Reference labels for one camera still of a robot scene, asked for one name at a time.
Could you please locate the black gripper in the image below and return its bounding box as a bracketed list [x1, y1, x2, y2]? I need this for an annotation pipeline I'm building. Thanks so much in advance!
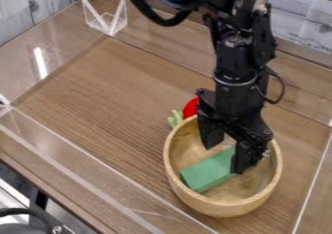
[196, 79, 272, 174]

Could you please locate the green rectangular block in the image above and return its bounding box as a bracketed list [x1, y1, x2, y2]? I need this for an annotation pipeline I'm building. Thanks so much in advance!
[179, 148, 236, 193]

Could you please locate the wooden bowl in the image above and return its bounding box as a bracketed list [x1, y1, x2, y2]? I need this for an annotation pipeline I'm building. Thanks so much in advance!
[164, 117, 283, 217]

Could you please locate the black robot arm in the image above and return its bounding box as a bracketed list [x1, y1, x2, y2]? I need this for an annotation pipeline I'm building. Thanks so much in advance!
[162, 0, 276, 174]

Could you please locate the red toy strawberry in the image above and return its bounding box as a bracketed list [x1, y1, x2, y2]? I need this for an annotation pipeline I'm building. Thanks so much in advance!
[167, 97, 200, 127]

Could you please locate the black metal table frame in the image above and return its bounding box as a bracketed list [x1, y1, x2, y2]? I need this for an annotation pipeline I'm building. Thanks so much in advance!
[0, 163, 96, 234]

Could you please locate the clear acrylic tray wall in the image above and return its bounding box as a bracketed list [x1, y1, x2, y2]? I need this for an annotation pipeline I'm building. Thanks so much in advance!
[0, 100, 218, 234]

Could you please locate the clear acrylic corner bracket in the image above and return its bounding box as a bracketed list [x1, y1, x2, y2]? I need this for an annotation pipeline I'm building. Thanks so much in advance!
[82, 0, 128, 36]

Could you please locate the black cable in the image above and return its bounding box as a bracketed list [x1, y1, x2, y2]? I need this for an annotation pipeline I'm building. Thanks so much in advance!
[0, 206, 44, 234]

